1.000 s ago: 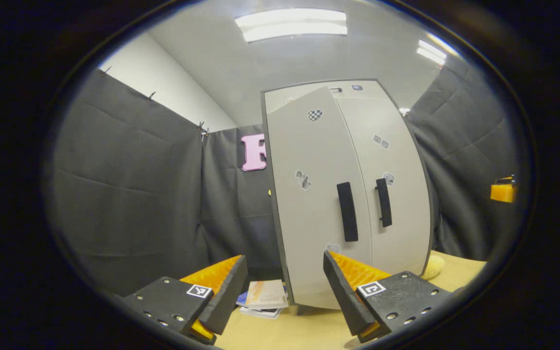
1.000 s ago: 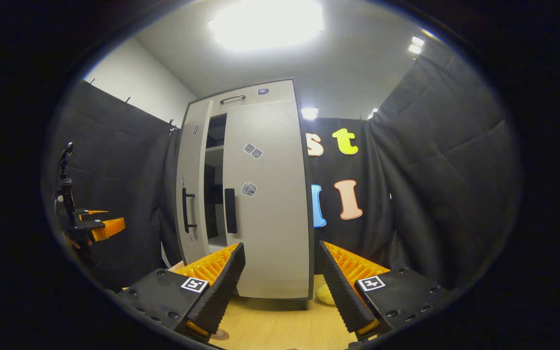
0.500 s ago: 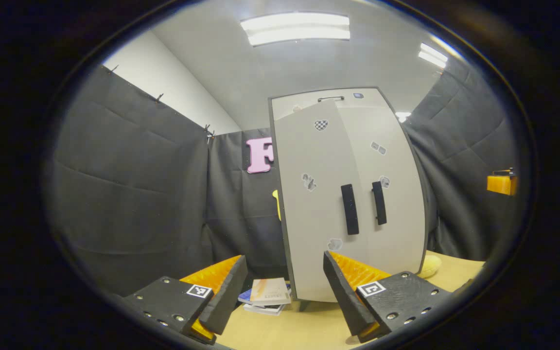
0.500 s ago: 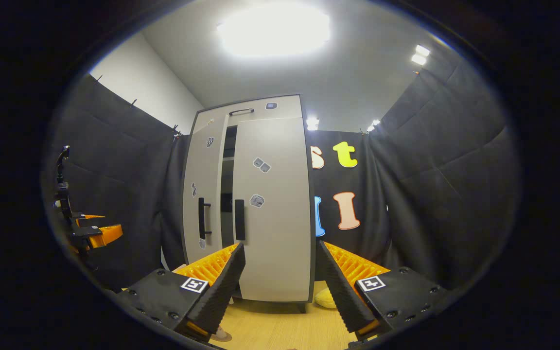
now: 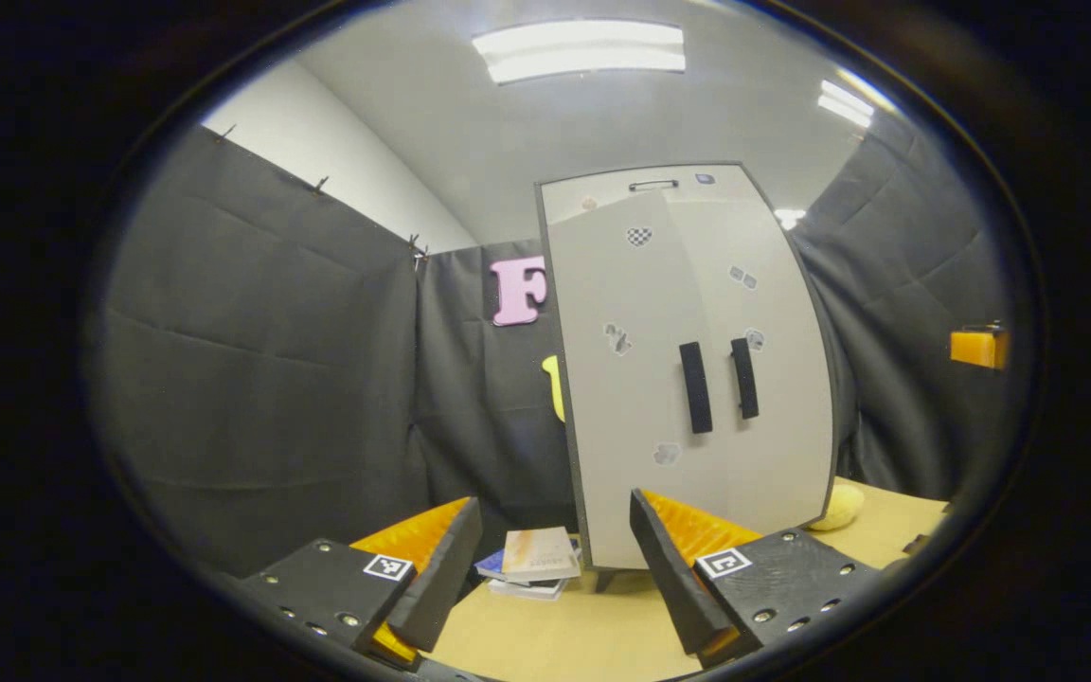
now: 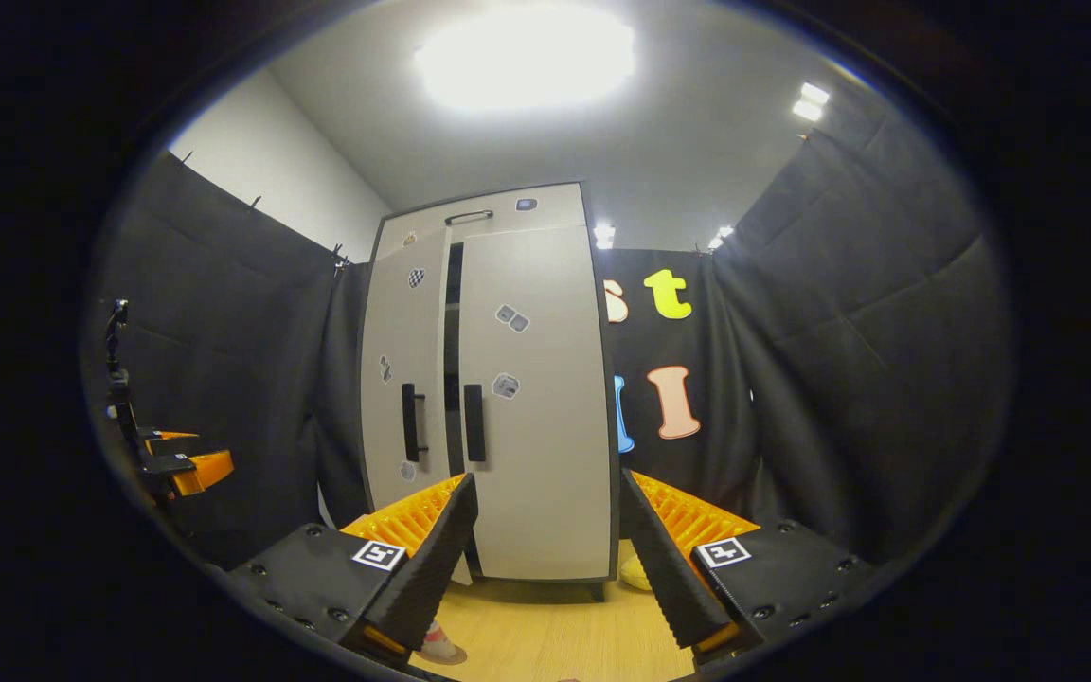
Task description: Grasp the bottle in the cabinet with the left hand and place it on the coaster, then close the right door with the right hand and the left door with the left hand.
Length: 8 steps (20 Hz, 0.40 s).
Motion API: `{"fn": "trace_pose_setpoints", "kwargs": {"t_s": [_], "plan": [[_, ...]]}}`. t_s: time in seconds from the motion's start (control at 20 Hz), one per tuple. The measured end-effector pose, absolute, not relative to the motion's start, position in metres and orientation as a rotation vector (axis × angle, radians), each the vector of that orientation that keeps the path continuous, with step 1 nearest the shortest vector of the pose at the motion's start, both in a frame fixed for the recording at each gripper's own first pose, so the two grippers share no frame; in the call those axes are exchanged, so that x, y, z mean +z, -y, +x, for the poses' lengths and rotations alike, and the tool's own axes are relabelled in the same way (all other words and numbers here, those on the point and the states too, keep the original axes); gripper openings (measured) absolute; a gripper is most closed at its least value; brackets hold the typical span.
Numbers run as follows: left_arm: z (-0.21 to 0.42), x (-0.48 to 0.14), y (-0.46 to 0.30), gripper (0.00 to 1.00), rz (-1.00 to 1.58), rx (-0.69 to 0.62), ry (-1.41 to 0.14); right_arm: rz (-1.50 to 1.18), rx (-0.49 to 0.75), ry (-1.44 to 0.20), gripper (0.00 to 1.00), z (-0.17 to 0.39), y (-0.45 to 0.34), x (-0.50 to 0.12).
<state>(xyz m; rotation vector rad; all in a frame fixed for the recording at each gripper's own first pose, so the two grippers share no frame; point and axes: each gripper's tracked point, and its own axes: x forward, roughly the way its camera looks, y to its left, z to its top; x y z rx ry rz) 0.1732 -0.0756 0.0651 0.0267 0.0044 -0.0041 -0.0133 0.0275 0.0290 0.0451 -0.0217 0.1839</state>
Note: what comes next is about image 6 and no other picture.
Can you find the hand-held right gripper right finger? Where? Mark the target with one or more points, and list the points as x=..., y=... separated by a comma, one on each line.
x=661, y=559

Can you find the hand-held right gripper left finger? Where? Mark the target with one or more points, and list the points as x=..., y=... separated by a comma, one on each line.
x=437, y=559

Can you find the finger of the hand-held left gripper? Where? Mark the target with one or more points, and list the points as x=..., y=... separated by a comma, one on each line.
x=205, y=472
x=167, y=437

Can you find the brown round coaster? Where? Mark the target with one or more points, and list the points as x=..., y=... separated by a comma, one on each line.
x=453, y=658

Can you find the white cabinet door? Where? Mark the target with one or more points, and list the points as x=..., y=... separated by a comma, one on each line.
x=545, y=426
x=403, y=332

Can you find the white and grey cabinet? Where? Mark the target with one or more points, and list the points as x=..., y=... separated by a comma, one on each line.
x=454, y=284

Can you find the white cabinet drawer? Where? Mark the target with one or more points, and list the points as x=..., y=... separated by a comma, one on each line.
x=545, y=213

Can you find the yellow plush toy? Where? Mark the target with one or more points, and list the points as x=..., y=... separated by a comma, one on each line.
x=636, y=574

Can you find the black backdrop cloth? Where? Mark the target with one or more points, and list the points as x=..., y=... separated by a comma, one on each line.
x=223, y=313

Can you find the small ceiling light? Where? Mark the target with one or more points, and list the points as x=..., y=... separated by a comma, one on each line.
x=814, y=93
x=721, y=235
x=806, y=110
x=604, y=232

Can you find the large ceiling light panel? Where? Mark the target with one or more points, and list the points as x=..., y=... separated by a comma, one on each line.
x=525, y=57

